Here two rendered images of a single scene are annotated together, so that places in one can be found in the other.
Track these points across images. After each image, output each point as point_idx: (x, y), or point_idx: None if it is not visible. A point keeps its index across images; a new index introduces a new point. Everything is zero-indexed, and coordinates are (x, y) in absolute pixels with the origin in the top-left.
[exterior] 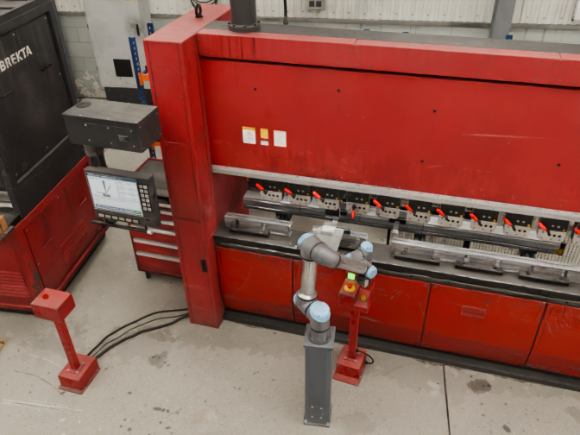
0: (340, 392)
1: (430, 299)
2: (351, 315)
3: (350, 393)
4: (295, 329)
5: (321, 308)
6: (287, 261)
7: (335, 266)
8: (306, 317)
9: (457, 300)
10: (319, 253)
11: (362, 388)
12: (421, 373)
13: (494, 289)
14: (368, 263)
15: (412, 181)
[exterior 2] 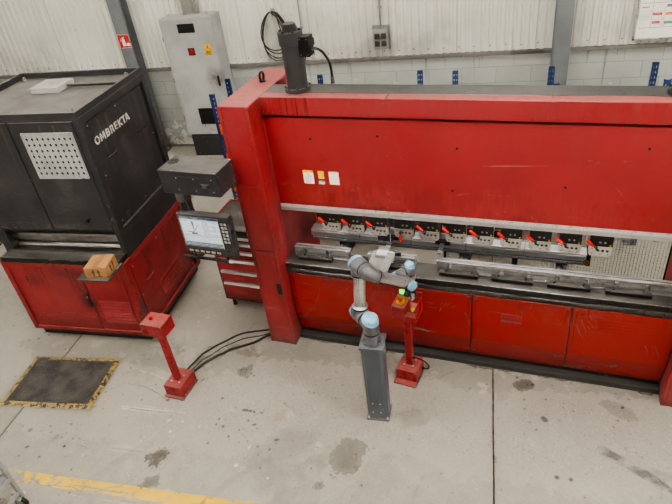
0: (400, 393)
1: (473, 309)
2: (404, 325)
3: (409, 393)
4: None
5: (371, 317)
6: (349, 282)
7: (378, 281)
8: None
9: (495, 309)
10: (364, 270)
11: (419, 390)
12: (472, 375)
13: (526, 297)
14: (409, 278)
15: (446, 208)
